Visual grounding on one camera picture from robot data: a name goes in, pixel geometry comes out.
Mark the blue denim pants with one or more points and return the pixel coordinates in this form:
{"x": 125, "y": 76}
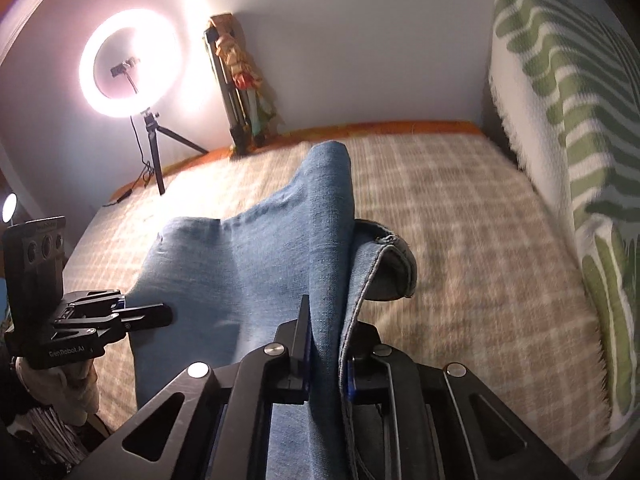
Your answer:
{"x": 260, "y": 270}

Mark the folded black tripod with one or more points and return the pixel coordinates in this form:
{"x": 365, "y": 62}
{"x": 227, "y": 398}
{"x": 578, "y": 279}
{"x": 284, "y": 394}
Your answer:
{"x": 230, "y": 105}

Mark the beige plaid bed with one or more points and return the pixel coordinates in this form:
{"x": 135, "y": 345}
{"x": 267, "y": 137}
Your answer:
{"x": 475, "y": 285}

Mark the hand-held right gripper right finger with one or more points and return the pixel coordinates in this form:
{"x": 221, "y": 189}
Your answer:
{"x": 350, "y": 377}

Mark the orange bed sheet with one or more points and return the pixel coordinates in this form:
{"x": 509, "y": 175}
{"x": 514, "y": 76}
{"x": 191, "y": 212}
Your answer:
{"x": 400, "y": 126}

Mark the green leaf print throw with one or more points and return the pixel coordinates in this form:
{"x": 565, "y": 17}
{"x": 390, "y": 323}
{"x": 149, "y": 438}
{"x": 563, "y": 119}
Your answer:
{"x": 540, "y": 135}

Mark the person's left hand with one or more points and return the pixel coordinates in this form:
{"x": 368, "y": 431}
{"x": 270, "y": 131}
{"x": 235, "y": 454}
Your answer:
{"x": 65, "y": 380}

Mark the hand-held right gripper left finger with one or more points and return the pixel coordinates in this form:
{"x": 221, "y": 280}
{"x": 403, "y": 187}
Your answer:
{"x": 305, "y": 355}

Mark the black phone holder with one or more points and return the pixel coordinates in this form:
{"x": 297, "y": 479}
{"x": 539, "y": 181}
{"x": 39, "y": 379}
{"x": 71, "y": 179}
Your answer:
{"x": 125, "y": 67}

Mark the small round lamp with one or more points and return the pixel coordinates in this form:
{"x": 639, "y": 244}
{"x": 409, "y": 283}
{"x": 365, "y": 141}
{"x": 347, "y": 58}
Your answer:
{"x": 8, "y": 207}

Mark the colourful hanging figure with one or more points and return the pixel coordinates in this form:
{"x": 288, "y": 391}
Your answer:
{"x": 250, "y": 80}

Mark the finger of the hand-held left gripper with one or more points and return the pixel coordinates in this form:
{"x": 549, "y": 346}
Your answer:
{"x": 150, "y": 316}

